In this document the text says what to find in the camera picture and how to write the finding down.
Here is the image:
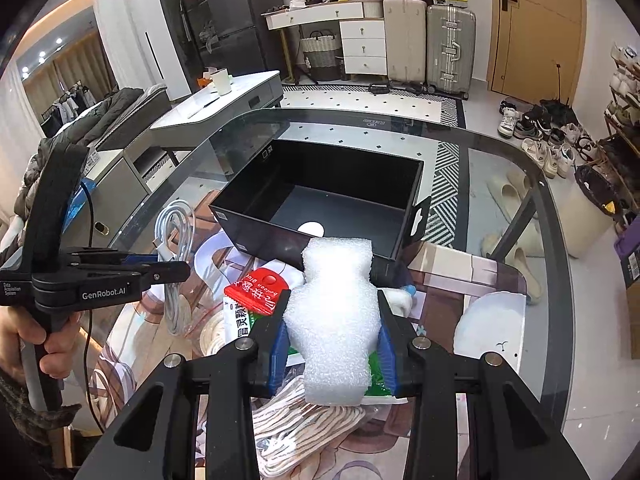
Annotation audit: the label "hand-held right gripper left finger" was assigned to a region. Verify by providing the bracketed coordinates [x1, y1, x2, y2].
[102, 287, 293, 480]

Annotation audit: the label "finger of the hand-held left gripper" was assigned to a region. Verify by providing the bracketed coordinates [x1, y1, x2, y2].
[62, 246, 162, 268]
[67, 259, 192, 288]

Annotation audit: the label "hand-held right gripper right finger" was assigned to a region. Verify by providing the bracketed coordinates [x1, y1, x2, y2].
[375, 287, 593, 480]

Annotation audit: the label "bagged white cable coil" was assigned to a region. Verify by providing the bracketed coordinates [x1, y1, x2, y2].
[154, 199, 198, 336]

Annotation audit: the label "green white medicine packet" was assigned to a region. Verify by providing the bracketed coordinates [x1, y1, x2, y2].
[222, 296, 416, 403]

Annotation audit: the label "white blue plush toy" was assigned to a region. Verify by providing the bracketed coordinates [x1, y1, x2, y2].
[385, 284, 418, 318]

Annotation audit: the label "white foam piece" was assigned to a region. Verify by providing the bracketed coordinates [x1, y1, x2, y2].
[284, 236, 382, 407]

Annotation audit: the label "red packet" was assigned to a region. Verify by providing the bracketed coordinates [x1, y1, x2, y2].
[223, 267, 292, 317]

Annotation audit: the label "white rope bundle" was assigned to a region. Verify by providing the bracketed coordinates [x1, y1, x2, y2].
[187, 305, 381, 478]

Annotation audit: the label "person's left forearm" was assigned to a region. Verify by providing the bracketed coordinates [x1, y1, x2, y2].
[0, 367, 83, 480]

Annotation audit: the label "person's left hand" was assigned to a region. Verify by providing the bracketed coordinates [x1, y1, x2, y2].
[0, 304, 83, 378]

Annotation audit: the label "grey cabinet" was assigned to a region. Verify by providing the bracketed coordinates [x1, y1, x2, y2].
[82, 149, 153, 248]

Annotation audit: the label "printed table mat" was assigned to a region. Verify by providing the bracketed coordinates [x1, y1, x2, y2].
[97, 232, 531, 480]

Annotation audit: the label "hanging clothes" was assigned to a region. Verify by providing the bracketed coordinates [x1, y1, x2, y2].
[42, 85, 96, 131]

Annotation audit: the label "beige slipper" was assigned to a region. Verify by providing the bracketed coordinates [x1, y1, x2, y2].
[481, 230, 543, 261]
[505, 169, 533, 198]
[510, 247, 544, 306]
[487, 175, 521, 221]

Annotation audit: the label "white coffee table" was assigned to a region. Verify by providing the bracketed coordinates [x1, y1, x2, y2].
[150, 69, 283, 166]

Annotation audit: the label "trash bin with black bag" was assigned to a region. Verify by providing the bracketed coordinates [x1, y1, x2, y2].
[574, 162, 628, 260]

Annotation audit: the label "cardboard box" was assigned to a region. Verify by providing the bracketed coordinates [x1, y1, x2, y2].
[622, 267, 640, 361]

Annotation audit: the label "purple bag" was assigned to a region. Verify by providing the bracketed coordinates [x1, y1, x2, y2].
[614, 232, 640, 262]

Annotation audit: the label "wicker basket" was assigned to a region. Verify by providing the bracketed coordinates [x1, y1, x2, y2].
[299, 30, 342, 72]

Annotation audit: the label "dark refrigerator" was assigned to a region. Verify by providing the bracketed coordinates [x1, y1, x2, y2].
[200, 0, 286, 81]

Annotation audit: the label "pile of shoes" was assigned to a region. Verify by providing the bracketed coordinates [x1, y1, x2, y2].
[497, 97, 601, 181]

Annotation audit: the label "white dresser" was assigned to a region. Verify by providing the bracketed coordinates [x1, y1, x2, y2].
[262, 0, 388, 81]

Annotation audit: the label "black umbrella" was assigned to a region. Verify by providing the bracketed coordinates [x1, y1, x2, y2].
[540, 62, 581, 126]

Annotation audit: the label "silver suitcase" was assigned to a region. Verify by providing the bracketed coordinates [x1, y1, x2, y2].
[426, 4, 477, 98]

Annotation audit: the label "beige suitcase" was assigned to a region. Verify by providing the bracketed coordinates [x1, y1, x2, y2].
[382, 0, 428, 86]

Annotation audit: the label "wooden shoe rack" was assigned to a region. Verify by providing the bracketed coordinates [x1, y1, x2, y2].
[602, 42, 640, 171]

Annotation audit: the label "wooden door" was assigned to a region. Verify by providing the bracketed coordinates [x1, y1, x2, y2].
[487, 0, 587, 106]

